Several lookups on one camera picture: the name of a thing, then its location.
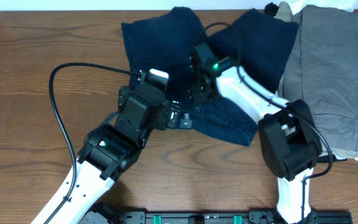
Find navy blue shorts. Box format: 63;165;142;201
121;7;298;146

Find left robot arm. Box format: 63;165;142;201
33;82;181;223

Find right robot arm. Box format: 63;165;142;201
189;42;322;223

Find black garment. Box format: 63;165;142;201
264;2;279;17

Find grey shorts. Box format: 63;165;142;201
283;4;358;156

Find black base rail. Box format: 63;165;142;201
85;210;353;224

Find left black cable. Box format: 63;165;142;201
44;62;142;224

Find black cable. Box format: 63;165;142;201
44;62;142;224
196;21;334;224

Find right black cable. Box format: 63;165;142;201
196;21;334;224

